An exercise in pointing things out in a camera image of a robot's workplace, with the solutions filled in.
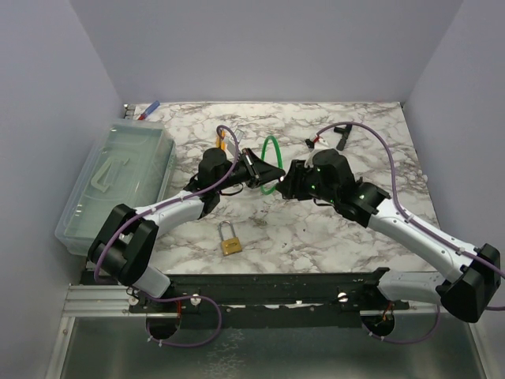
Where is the brass padlock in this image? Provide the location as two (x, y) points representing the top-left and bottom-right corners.
(218, 221), (242, 257)

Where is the yellow utility knife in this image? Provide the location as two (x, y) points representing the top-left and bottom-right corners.
(215, 129), (226, 150)

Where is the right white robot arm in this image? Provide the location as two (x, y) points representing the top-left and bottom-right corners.
(276, 149), (501, 323)

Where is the black T-shaped tool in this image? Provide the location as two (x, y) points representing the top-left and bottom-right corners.
(333, 124), (353, 152)

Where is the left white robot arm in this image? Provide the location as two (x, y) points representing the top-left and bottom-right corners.
(88, 148), (285, 312)

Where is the clear plastic storage box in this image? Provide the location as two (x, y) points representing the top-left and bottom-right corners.
(54, 119), (176, 256)

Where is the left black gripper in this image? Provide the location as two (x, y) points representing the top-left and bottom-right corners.
(215, 148), (284, 192)

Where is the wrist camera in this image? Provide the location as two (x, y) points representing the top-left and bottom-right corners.
(234, 129), (245, 142)
(305, 133), (331, 153)

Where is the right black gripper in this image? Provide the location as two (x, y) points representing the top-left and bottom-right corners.
(275, 159), (339, 205)

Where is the aluminium extrusion rail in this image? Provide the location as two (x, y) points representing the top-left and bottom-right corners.
(62, 285), (129, 317)

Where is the green cable lock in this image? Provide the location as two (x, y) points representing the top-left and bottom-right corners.
(260, 135), (285, 195)

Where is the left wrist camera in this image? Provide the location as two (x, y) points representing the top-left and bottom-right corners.
(234, 129), (245, 142)

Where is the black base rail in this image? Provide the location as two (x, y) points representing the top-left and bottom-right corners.
(82, 272), (411, 329)

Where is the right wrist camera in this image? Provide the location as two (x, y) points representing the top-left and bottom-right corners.
(305, 133), (331, 153)

